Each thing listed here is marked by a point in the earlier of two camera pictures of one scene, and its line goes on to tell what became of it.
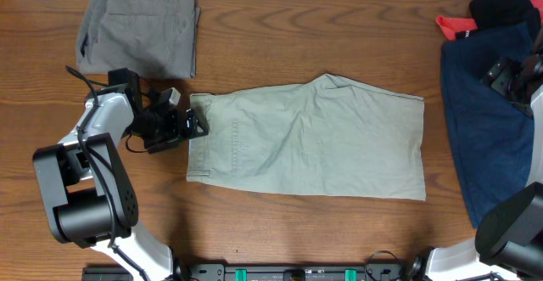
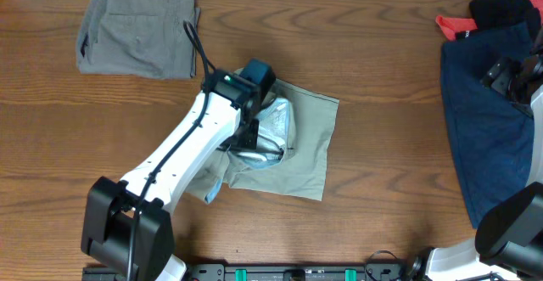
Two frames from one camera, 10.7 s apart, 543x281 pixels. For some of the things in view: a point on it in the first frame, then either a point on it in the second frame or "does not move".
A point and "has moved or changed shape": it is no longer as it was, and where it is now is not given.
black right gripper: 502,77 does not move
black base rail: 183,270 does not move
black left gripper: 178,130 to 250,143
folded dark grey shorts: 127,26 does not move
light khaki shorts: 330,136 has moved or changed shape
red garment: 451,25 does not move
